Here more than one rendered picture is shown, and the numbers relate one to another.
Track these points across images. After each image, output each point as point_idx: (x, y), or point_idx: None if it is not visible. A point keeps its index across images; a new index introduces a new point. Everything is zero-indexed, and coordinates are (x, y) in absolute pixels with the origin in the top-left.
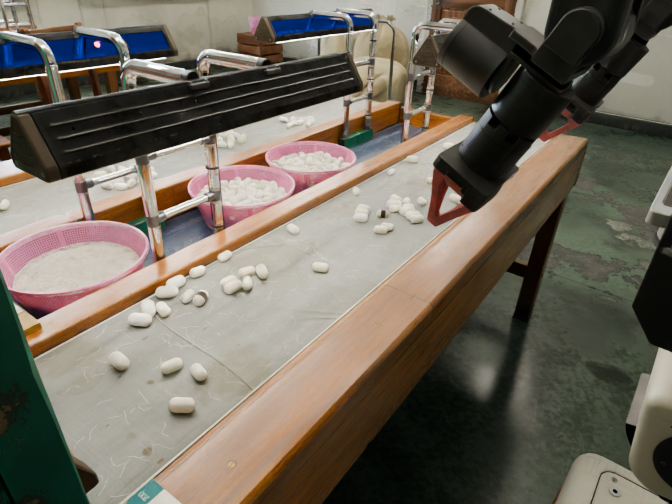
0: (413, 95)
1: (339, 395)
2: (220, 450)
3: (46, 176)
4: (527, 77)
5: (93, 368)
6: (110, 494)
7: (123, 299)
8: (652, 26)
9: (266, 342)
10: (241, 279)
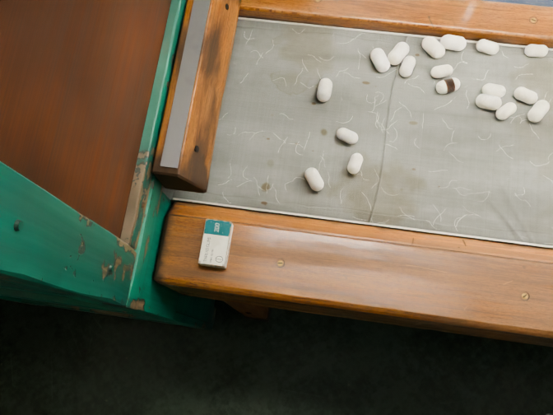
0: None
1: (399, 308)
2: (286, 245)
3: None
4: None
5: (309, 75)
6: (223, 192)
7: (390, 24)
8: None
9: (434, 193)
10: (512, 97)
